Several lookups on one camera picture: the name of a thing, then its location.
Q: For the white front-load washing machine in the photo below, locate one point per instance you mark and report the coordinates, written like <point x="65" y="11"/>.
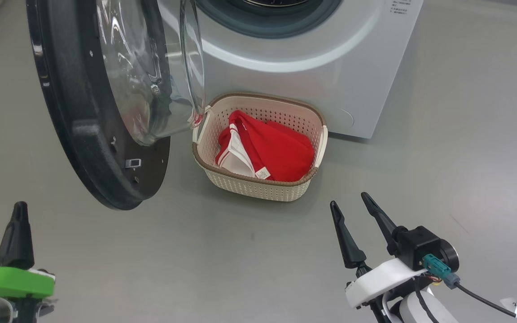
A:
<point x="330" y="67"/>

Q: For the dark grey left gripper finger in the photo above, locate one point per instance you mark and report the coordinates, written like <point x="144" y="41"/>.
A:
<point x="8" y="246"/>
<point x="25" y="246"/>

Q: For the dark grey round washer door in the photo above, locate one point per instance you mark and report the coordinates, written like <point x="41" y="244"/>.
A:
<point x="83" y="148"/>

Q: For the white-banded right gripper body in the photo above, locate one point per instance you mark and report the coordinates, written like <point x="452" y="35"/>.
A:
<point x="384" y="278"/>

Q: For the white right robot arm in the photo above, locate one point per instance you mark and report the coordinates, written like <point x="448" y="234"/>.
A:
<point x="420" y="312"/>

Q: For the cream perforated laundry basket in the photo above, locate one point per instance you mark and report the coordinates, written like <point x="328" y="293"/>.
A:
<point x="258" y="188"/>

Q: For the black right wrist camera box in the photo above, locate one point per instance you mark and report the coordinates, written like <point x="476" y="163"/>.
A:
<point x="420" y="244"/>

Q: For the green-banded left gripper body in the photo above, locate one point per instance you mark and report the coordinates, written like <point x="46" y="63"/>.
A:
<point x="11" y="282"/>

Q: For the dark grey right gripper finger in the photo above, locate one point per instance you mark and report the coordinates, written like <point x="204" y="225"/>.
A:
<point x="382" y="222"/>
<point x="348" y="246"/>

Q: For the red and white basketball jersey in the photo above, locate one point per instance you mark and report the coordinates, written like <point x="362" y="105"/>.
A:
<point x="281" y="152"/>

